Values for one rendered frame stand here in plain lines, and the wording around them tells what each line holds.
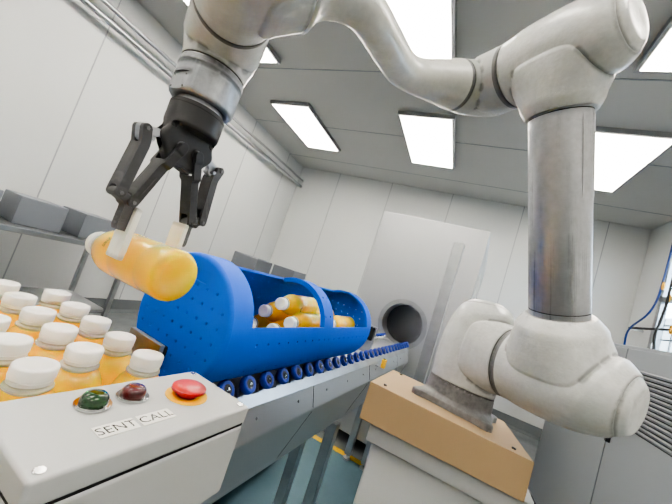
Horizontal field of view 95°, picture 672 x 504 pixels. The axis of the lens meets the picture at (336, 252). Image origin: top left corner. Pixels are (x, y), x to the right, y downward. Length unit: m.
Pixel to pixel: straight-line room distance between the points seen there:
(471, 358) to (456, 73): 0.60
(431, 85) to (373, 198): 5.59
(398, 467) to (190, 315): 0.54
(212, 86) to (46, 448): 0.41
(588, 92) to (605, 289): 5.44
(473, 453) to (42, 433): 0.65
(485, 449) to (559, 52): 0.71
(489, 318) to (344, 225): 5.55
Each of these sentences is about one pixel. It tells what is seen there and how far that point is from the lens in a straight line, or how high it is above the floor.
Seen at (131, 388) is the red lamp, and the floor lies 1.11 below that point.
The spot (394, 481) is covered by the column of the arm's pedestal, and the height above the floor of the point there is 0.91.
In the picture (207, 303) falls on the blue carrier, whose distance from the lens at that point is 0.69.
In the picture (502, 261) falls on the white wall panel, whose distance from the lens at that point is 5.79.
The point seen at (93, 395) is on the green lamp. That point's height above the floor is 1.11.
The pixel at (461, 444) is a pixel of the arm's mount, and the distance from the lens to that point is 0.75.
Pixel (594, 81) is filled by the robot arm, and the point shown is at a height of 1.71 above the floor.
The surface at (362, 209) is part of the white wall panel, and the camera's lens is 6.23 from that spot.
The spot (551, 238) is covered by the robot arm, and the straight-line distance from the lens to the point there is 0.68.
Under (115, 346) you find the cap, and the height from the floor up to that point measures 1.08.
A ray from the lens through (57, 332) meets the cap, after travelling 0.55.
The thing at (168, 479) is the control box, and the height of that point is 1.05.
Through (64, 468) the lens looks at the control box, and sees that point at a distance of 0.30.
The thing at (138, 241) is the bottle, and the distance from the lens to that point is 0.48.
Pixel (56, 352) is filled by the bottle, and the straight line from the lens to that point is 0.56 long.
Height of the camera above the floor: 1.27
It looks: 5 degrees up
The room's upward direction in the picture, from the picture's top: 18 degrees clockwise
